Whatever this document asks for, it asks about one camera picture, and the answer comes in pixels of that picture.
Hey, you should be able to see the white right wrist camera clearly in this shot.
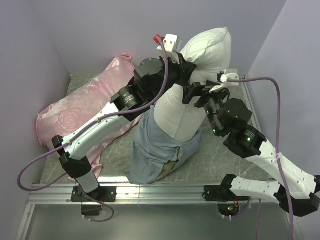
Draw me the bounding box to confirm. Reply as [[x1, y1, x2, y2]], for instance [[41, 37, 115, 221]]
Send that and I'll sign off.
[[209, 68, 240, 93]]

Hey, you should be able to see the blue-grey pillowcase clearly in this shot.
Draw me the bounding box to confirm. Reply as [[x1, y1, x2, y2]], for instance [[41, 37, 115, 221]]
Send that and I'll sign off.
[[124, 109, 202, 185]]

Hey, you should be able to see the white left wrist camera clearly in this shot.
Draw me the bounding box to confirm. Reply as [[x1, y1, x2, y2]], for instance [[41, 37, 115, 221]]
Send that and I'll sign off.
[[153, 34, 182, 65]]

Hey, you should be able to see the pink satin rose pillow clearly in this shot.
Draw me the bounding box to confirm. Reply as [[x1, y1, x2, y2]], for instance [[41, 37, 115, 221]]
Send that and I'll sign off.
[[35, 52, 146, 179]]

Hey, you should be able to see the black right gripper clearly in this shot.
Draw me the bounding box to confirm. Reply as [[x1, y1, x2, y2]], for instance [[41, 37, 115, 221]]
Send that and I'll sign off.
[[180, 80, 226, 135]]

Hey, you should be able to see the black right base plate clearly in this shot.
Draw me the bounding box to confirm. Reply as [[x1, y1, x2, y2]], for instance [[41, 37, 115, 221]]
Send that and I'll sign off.
[[202, 185, 240, 218]]

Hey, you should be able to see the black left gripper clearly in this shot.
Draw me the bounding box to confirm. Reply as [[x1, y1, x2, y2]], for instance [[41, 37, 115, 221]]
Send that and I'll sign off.
[[151, 53, 198, 104]]

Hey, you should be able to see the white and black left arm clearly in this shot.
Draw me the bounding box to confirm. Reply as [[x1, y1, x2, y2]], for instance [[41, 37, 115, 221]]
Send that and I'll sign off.
[[51, 54, 196, 201]]

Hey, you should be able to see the white pillow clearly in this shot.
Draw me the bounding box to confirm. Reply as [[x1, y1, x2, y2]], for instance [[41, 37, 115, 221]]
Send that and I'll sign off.
[[153, 27, 232, 143]]

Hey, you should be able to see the aluminium frame rail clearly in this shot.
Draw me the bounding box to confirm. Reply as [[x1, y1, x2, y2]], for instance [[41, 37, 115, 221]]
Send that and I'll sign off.
[[14, 74, 293, 240]]

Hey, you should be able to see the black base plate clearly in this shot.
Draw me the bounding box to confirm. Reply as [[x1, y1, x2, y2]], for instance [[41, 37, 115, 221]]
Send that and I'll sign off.
[[202, 185, 240, 218], [71, 185, 118, 217]]

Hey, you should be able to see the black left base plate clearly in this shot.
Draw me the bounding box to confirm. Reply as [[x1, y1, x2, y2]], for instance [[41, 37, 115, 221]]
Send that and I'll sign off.
[[71, 185, 118, 217]]

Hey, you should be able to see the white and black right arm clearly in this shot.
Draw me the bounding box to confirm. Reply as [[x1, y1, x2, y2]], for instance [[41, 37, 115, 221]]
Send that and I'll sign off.
[[182, 82, 320, 217]]

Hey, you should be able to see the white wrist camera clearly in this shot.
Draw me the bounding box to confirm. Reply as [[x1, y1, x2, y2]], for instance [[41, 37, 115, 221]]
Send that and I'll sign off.
[[153, 34, 182, 65], [209, 68, 240, 93]]

